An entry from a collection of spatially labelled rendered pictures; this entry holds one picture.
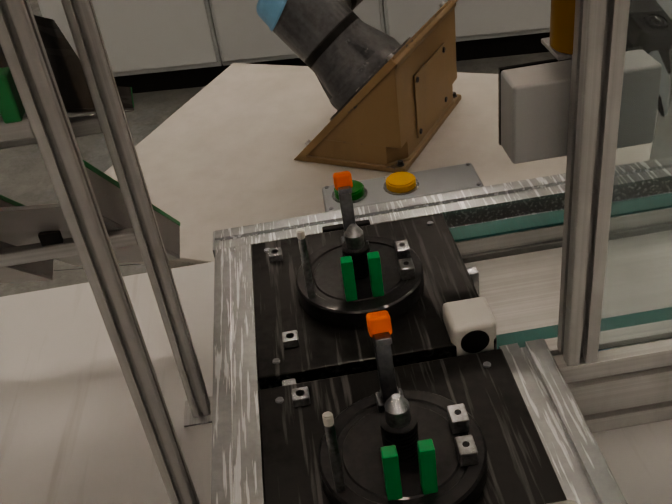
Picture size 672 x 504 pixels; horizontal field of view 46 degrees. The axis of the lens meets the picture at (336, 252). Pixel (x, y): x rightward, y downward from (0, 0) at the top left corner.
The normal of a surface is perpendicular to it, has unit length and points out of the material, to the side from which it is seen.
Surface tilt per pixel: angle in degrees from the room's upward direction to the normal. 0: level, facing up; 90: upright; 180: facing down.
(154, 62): 90
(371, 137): 90
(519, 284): 0
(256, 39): 90
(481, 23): 90
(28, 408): 0
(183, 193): 0
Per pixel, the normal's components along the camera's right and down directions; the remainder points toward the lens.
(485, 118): -0.12, -0.81
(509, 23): -0.04, 0.57
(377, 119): -0.43, 0.56
